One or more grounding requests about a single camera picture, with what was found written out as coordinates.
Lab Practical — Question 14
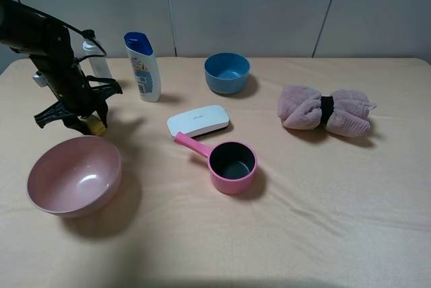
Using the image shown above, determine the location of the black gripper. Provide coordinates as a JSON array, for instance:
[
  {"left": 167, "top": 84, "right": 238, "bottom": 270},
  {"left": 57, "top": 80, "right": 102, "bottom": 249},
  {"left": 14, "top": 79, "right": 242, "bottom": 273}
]
[{"left": 30, "top": 55, "right": 123, "bottom": 135}]

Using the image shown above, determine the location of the yellow toy cake slice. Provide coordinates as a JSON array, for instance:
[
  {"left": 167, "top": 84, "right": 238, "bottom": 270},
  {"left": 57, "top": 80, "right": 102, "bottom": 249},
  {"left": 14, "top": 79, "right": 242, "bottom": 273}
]
[{"left": 80, "top": 114, "right": 106, "bottom": 136}]

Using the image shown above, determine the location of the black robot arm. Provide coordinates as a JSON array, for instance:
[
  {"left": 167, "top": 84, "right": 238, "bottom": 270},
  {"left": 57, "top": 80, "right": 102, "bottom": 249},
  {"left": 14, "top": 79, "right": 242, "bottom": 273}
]
[{"left": 1, "top": 0, "right": 123, "bottom": 135}]

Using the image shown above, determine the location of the white bottle with brush cap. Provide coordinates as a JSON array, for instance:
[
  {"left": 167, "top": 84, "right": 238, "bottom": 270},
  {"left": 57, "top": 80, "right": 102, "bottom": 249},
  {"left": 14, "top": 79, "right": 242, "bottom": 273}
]
[{"left": 82, "top": 30, "right": 112, "bottom": 78}]

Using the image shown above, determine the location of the large pink bowl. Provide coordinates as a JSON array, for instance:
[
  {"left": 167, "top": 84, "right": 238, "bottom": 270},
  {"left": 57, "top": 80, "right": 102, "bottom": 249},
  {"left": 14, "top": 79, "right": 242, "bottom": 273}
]
[{"left": 26, "top": 136, "right": 122, "bottom": 218}]

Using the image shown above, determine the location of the white blue shampoo bottle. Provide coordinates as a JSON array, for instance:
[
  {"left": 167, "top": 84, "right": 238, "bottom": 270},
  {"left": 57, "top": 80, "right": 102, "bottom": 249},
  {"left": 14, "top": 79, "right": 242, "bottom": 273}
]
[{"left": 124, "top": 32, "right": 161, "bottom": 102}]

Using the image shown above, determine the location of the white rectangular case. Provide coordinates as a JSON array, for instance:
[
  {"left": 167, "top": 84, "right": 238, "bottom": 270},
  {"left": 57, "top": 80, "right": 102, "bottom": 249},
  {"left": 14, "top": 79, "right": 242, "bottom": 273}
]
[{"left": 167, "top": 105, "right": 230, "bottom": 137}]

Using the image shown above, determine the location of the blue bowl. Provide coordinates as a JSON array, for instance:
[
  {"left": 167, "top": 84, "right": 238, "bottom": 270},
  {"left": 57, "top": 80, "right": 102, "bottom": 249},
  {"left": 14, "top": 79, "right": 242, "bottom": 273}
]
[{"left": 204, "top": 52, "right": 251, "bottom": 95}]

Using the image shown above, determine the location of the pink saucepan black inside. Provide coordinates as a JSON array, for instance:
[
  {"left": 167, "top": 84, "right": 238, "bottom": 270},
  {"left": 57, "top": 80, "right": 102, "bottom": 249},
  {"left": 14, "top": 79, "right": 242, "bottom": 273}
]
[{"left": 174, "top": 132, "right": 257, "bottom": 194}]

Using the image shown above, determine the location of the peach tablecloth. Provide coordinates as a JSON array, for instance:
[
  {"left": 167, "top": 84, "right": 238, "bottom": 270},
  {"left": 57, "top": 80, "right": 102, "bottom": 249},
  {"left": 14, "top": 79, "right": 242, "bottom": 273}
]
[{"left": 1, "top": 57, "right": 430, "bottom": 287}]

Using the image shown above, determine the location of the pink rolled towel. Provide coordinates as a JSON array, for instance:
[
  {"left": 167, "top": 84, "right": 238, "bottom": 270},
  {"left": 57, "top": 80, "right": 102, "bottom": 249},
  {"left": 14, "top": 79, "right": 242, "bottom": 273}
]
[{"left": 277, "top": 85, "right": 376, "bottom": 138}]

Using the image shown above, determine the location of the black cable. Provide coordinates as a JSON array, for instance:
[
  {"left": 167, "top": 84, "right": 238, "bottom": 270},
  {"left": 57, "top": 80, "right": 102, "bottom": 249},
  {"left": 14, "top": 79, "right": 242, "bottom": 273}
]
[{"left": 0, "top": 0, "right": 108, "bottom": 85}]

